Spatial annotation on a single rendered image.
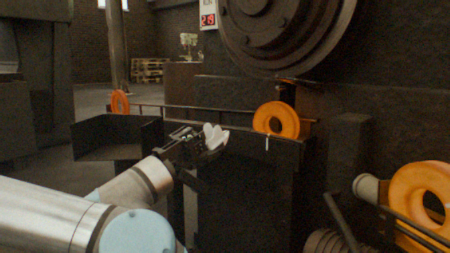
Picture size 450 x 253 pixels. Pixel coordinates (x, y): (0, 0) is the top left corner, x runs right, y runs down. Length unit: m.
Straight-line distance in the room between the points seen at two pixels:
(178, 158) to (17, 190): 0.30
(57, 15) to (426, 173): 3.15
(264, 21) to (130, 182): 0.52
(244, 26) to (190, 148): 0.39
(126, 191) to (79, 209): 0.15
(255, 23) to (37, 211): 0.65
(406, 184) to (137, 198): 0.49
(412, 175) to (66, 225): 0.55
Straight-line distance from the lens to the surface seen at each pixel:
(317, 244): 0.77
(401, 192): 0.63
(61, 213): 0.46
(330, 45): 0.80
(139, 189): 0.59
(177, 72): 3.68
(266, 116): 0.94
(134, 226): 0.42
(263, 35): 0.80
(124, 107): 1.71
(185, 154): 0.67
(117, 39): 7.82
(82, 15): 11.34
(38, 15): 3.25
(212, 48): 1.28
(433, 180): 0.58
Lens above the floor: 0.95
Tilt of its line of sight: 14 degrees down
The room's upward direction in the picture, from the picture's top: straight up
